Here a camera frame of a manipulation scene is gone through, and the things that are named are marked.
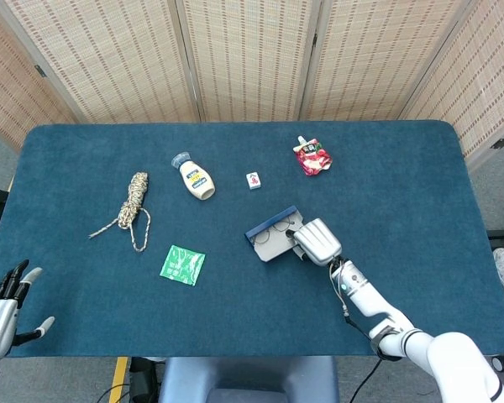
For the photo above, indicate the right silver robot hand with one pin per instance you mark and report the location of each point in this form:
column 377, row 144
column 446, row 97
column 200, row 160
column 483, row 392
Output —
column 317, row 243

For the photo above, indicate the blue box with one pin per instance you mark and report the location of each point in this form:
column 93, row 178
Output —
column 273, row 251

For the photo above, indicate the wire-frame eyeglasses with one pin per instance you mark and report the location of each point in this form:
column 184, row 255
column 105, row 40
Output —
column 261, row 238

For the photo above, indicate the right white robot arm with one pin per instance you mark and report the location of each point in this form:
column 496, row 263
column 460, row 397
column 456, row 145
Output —
column 445, row 357

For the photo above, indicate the red snack pouch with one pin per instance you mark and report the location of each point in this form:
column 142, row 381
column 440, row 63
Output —
column 313, row 157

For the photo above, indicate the white mahjong tile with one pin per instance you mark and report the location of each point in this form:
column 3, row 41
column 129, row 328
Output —
column 254, row 180

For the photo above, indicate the blue felt table cloth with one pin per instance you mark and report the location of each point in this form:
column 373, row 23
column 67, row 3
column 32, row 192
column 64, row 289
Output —
column 252, row 306

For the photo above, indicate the cream mayonnaise bottle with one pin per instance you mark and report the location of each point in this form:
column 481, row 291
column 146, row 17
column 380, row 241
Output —
column 197, row 180

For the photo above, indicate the green tea sachet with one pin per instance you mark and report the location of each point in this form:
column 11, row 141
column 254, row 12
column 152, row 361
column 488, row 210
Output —
column 182, row 265

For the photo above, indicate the blue grey robot torso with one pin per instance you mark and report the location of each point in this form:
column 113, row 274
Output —
column 248, row 380

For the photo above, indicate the woven bamboo folding screen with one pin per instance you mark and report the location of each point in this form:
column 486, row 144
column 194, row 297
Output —
column 248, row 54

